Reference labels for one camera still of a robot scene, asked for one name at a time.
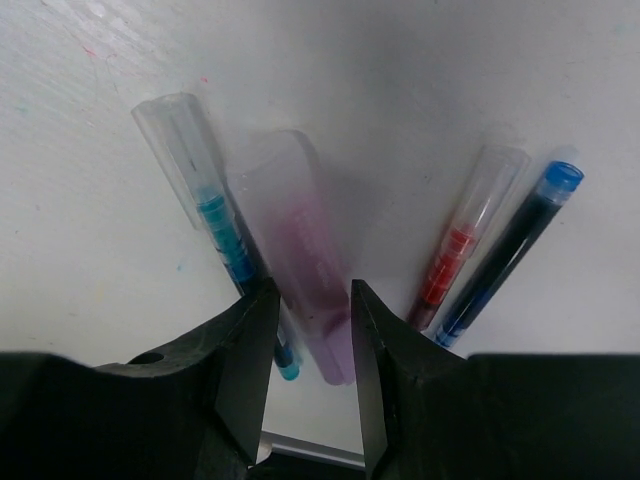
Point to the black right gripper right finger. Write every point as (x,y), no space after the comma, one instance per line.
(427,413)

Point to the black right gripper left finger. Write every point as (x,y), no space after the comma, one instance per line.
(189,409)

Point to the purple highlighter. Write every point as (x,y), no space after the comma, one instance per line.
(276,185)

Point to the dark blue pen refill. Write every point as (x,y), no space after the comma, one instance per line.
(555,186)

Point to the red pen refill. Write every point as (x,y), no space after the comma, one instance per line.
(495,172)

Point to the aluminium table edge rail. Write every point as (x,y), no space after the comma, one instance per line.
(312,451)

